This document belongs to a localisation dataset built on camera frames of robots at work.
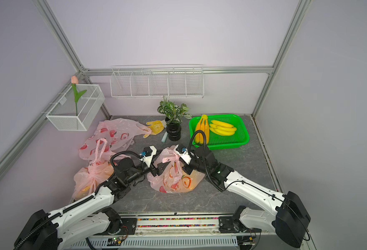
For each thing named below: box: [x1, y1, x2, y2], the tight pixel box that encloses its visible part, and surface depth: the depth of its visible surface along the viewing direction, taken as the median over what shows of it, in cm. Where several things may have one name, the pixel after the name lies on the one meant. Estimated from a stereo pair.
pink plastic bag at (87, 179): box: [71, 138, 117, 200], surface depth 78 cm
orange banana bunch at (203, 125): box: [194, 114, 210, 145], surface depth 110 cm
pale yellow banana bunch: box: [209, 119, 238, 136], surface depth 107 cm
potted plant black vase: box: [157, 95, 192, 142], surface depth 91 cm
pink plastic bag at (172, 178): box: [146, 145, 205, 194], surface depth 75 cm
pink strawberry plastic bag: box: [79, 117, 152, 161], surface depth 107 cm
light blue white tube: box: [161, 131, 168, 144], surface depth 108 cm
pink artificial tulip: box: [70, 75, 88, 117], surface depth 85 cm
